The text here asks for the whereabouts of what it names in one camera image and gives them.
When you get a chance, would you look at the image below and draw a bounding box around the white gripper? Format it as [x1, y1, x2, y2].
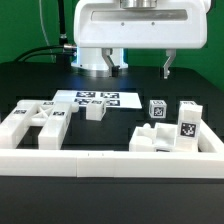
[74, 0, 212, 79]

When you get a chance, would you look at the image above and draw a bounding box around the white chair seat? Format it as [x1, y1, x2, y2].
[129, 122, 201, 153]

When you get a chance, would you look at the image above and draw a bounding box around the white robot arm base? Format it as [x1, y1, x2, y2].
[71, 48, 128, 78]

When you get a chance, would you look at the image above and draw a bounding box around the flat white tag plate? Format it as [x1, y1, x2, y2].
[53, 90, 142, 109]

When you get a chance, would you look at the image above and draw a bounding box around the white tagged nut cube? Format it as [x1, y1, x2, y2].
[179, 101, 197, 108]
[149, 100, 167, 118]

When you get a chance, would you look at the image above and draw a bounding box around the black cable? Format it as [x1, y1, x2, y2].
[13, 45, 78, 63]

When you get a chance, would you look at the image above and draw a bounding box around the black hose with connector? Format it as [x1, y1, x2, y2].
[57, 0, 68, 46]

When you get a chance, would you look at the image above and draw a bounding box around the white chair back frame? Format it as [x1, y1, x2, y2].
[11, 100, 79, 150]

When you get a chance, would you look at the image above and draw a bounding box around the white U-shaped obstacle frame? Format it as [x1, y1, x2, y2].
[0, 99, 224, 178]

